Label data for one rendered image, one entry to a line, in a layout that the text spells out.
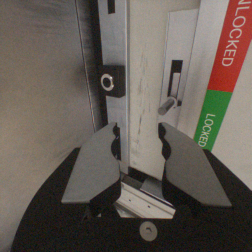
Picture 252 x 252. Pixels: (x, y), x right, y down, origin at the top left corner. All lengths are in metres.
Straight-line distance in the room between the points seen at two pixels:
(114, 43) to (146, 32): 0.06
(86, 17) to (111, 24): 0.05
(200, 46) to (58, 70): 0.22
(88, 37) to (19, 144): 0.23
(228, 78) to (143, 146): 0.22
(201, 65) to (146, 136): 0.19
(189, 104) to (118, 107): 0.16
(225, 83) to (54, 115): 0.28
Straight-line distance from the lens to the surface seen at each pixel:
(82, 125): 0.32
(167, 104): 0.23
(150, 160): 0.36
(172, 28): 0.26
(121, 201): 0.49
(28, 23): 0.26
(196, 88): 0.22
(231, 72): 0.25
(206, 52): 0.21
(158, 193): 0.39
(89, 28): 0.33
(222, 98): 0.26
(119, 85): 0.27
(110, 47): 0.30
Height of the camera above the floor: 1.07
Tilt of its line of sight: 28 degrees down
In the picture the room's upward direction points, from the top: 106 degrees clockwise
